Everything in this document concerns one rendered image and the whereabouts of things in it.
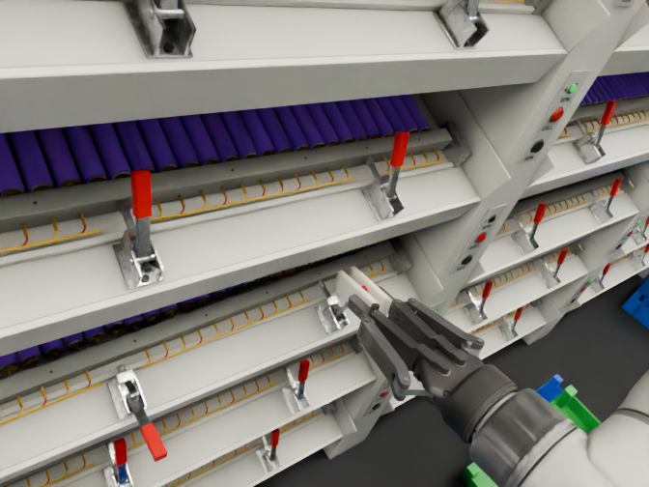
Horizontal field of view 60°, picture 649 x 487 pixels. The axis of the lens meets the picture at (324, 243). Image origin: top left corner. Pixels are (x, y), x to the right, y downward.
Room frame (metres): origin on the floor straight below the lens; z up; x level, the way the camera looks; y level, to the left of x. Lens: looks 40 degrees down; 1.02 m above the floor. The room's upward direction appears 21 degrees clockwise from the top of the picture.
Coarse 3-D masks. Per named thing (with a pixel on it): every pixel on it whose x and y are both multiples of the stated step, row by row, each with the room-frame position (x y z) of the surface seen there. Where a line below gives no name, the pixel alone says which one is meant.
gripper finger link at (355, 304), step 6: (354, 294) 0.47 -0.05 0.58; (354, 300) 0.46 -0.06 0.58; (360, 300) 0.47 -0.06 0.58; (348, 306) 0.46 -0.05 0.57; (354, 306) 0.46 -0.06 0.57; (360, 306) 0.45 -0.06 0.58; (366, 306) 0.46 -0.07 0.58; (354, 312) 0.45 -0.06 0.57; (360, 312) 0.45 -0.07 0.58; (366, 312) 0.45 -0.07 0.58; (360, 318) 0.45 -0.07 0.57; (360, 324) 0.43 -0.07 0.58; (360, 330) 0.42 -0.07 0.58
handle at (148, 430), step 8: (128, 400) 0.29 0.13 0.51; (136, 400) 0.29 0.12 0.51; (136, 408) 0.28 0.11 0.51; (136, 416) 0.28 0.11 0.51; (144, 416) 0.28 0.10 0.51; (144, 424) 0.27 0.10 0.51; (152, 424) 0.27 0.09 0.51; (144, 432) 0.26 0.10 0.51; (152, 432) 0.27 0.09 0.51; (152, 440) 0.26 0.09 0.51; (160, 440) 0.26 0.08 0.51; (152, 448) 0.25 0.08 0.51; (160, 448) 0.25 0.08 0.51; (160, 456) 0.25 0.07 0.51
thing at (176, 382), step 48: (384, 240) 0.67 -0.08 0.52; (384, 288) 0.59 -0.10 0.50; (432, 288) 0.60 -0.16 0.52; (192, 336) 0.39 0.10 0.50; (240, 336) 0.42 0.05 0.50; (288, 336) 0.45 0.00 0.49; (336, 336) 0.49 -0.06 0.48; (96, 384) 0.30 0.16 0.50; (144, 384) 0.32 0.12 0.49; (192, 384) 0.35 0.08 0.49; (0, 432) 0.22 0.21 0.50; (48, 432) 0.24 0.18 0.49; (96, 432) 0.26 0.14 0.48; (0, 480) 0.20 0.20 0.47
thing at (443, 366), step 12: (372, 312) 0.44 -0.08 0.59; (384, 324) 0.43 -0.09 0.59; (384, 336) 0.42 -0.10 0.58; (396, 336) 0.42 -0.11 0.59; (408, 336) 0.42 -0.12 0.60; (396, 348) 0.41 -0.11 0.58; (408, 348) 0.41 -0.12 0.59; (420, 348) 0.40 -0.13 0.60; (408, 360) 0.40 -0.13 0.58; (432, 360) 0.39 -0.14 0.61; (444, 360) 0.39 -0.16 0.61; (444, 372) 0.38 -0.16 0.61
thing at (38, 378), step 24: (336, 264) 0.56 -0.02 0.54; (360, 264) 0.58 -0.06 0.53; (264, 288) 0.47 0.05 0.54; (288, 288) 0.49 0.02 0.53; (192, 312) 0.40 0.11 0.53; (216, 312) 0.41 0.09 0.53; (240, 312) 0.44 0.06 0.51; (120, 336) 0.34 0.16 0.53; (144, 336) 0.35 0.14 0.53; (168, 336) 0.36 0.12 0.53; (216, 336) 0.40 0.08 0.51; (72, 360) 0.29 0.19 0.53; (96, 360) 0.30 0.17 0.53; (0, 384) 0.25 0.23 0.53; (24, 384) 0.26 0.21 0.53; (48, 384) 0.27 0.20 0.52
